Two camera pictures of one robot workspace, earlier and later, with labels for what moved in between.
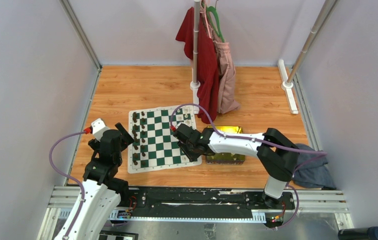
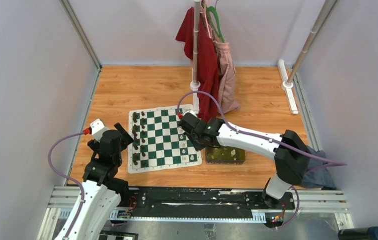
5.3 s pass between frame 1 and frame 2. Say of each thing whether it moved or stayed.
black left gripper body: stayed
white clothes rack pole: stayed
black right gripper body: moved
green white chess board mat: stayed
